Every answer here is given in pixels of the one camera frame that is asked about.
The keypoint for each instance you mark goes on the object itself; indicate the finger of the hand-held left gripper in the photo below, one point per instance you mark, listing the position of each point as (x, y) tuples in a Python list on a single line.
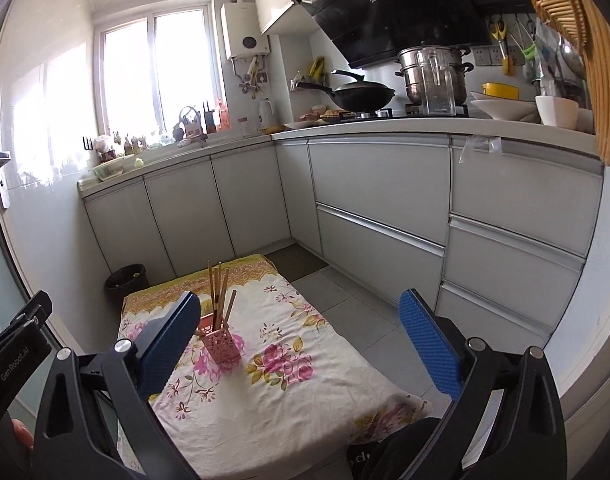
[(32, 307)]

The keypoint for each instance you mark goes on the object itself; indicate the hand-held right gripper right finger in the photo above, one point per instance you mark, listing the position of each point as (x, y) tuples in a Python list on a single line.
[(427, 345)]

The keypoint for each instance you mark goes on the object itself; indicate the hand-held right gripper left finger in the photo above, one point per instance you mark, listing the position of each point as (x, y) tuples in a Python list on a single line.
[(172, 345)]

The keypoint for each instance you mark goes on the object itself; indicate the pink plastic utensil holder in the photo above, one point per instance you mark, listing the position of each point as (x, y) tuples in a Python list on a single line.
[(222, 347)]

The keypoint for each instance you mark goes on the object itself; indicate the wooden chopstick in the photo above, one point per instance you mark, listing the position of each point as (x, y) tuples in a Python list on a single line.
[(219, 290), (231, 306), (225, 295), (212, 290)]

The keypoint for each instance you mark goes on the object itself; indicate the person's left hand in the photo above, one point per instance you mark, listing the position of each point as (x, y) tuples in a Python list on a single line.
[(24, 435)]

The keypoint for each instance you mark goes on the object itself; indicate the black trash bin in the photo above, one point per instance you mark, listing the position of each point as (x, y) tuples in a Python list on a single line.
[(127, 285)]

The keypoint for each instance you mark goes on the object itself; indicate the dark cloth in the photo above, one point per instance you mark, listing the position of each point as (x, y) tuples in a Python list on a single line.
[(400, 452)]

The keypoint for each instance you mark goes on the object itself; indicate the floral printed cloth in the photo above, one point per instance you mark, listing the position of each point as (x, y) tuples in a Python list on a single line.
[(295, 370)]

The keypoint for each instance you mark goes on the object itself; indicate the white cabinet with doors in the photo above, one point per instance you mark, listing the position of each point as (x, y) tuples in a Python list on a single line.
[(185, 210)]

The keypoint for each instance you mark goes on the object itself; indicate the dark floor mat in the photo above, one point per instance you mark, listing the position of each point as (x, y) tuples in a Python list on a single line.
[(297, 264)]

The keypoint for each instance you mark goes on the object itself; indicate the green glass bowl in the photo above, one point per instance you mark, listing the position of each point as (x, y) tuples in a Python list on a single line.
[(112, 170)]

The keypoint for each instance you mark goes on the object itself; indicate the white cabinet with drawers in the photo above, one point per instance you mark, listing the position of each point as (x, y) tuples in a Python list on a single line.
[(385, 185)]

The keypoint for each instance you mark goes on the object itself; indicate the small black rack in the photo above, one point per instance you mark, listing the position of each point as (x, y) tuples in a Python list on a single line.
[(88, 143)]

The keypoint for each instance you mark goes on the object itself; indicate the pale flower ornament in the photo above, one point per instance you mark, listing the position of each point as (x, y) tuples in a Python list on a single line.
[(105, 146)]

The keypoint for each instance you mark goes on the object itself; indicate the row of small figurines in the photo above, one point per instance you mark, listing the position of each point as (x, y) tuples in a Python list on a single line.
[(130, 144)]

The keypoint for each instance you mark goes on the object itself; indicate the clear tape strip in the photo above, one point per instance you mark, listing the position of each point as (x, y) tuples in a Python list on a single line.
[(477, 147)]

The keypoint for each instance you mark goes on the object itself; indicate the small dark teapot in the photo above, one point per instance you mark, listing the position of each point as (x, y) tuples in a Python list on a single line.
[(178, 132)]

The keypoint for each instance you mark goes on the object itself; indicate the black knife block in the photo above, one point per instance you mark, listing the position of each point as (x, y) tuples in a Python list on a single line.
[(210, 119)]

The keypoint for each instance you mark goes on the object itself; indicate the jar with red lid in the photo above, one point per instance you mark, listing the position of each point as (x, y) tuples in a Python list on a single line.
[(245, 127)]

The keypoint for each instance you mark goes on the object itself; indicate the gas stove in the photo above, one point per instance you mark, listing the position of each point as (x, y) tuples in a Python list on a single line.
[(385, 114)]

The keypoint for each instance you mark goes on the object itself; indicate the yellow dish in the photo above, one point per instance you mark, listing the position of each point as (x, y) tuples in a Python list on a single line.
[(272, 130)]

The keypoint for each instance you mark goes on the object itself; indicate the white shallow bowl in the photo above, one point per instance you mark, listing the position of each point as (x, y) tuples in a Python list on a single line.
[(500, 109)]

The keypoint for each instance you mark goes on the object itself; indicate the plate of food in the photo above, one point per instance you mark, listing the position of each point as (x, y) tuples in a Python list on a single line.
[(332, 115)]

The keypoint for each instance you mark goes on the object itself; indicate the clear plastic pitcher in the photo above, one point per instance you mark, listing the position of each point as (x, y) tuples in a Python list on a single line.
[(437, 95)]

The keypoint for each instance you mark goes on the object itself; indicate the black wok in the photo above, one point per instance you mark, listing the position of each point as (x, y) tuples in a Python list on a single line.
[(365, 96)]

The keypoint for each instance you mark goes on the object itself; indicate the yellow lid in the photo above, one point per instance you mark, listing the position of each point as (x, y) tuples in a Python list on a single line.
[(500, 90)]

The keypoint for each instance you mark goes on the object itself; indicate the white deep bowl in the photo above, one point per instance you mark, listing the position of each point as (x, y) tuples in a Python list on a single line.
[(557, 111)]

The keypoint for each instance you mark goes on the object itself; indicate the water heater pipes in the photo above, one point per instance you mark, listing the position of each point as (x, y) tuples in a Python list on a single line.
[(245, 85)]

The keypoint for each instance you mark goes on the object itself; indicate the steel steamer pot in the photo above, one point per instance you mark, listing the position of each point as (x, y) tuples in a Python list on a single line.
[(410, 75)]

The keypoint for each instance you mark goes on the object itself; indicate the kitchen window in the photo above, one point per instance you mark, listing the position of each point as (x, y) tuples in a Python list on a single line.
[(185, 70)]

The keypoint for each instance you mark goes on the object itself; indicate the yellow bag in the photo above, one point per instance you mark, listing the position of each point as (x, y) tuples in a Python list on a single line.
[(317, 66)]

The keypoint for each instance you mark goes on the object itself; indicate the green peeler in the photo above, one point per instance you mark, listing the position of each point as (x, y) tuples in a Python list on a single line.
[(531, 52)]

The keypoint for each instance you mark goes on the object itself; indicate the steel ladle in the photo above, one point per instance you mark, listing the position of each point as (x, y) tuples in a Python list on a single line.
[(570, 60)]

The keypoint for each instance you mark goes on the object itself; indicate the white water heater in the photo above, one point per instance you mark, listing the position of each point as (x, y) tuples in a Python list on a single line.
[(245, 30)]

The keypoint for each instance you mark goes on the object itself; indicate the woven wicker tray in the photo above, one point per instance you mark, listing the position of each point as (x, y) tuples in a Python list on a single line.
[(585, 60)]

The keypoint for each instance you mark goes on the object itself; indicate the black range hood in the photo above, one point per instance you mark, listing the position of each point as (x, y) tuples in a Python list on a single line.
[(395, 5)]

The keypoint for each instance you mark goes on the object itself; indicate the wall spice rack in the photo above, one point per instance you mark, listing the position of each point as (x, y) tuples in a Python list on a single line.
[(305, 85)]

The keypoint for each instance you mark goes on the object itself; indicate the wall outlet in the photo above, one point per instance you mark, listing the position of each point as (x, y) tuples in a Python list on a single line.
[(482, 56)]

